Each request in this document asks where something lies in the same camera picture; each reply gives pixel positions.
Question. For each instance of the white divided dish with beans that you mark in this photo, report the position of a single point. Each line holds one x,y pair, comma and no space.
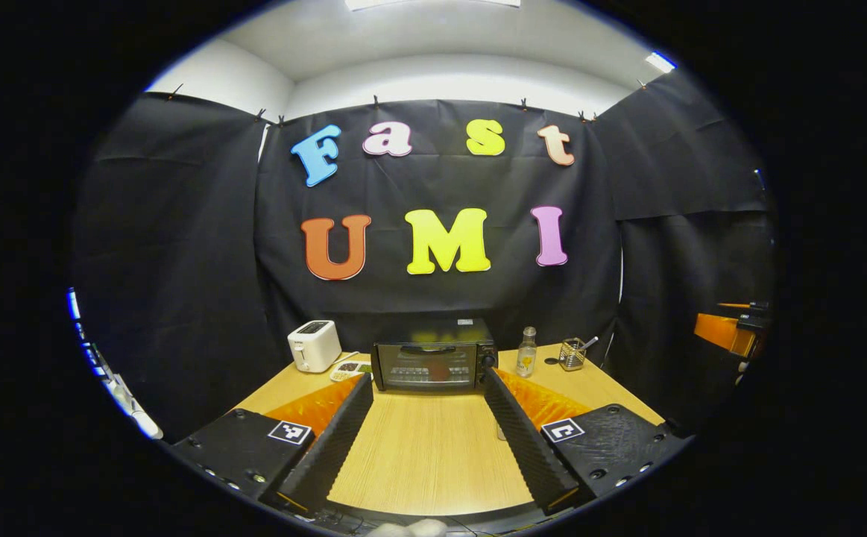
351,369

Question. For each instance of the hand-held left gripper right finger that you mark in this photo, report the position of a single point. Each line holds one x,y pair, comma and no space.
526,455

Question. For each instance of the white toaster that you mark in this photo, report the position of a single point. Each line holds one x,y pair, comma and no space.
314,347

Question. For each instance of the brown meat piece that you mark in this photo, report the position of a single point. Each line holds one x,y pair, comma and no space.
440,371

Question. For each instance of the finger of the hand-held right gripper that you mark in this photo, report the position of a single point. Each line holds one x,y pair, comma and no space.
724,332
739,304

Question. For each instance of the black electric oven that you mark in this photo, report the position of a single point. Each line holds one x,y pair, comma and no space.
433,334

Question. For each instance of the clear bottle with yellow label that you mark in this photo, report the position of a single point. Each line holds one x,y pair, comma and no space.
527,358

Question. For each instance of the equipment with blue lights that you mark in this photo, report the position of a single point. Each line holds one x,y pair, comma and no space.
146,425

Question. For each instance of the ceiling light panel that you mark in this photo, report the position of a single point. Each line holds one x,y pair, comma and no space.
660,61

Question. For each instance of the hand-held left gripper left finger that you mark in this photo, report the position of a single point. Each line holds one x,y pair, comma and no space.
329,451

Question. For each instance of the row of black cloth clips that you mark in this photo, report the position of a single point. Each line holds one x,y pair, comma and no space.
375,99

